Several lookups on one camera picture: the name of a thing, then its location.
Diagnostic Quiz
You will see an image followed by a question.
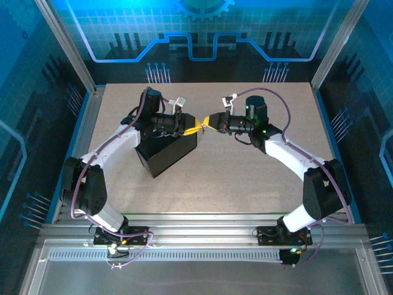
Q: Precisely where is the black rectangular box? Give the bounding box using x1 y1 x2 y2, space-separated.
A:
136 122 198 178

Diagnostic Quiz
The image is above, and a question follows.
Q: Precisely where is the black connector box with light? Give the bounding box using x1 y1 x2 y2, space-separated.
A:
278 247 301 269

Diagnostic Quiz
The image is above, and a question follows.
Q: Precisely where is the grey metal panel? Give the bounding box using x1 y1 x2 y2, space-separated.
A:
20 239 388 295

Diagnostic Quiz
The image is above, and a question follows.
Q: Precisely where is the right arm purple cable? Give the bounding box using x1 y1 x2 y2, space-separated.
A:
233 88 354 268

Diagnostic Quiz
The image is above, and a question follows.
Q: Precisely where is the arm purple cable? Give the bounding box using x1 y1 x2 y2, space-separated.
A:
233 88 354 268
70 87 171 270

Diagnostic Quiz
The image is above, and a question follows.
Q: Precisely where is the aluminium side frame rail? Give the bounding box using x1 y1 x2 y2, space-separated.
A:
50 85 107 224

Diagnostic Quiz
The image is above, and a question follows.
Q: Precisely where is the aluminium frame rail with bases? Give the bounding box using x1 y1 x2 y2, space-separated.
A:
36 213 371 250

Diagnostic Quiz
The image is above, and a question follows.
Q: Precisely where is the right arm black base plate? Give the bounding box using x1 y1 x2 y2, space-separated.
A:
256 225 313 246

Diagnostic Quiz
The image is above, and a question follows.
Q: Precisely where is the aluminium frame post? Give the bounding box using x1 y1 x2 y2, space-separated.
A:
309 0 372 93
34 0 96 93

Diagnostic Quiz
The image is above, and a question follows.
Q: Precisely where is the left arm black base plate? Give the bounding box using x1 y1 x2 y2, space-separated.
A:
93 226 152 246

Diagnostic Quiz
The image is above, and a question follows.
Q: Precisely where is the slotted grey cable duct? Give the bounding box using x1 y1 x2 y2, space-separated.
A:
47 248 285 262

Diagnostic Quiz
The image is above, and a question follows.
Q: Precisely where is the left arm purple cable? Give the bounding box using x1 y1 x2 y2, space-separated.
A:
70 87 171 270

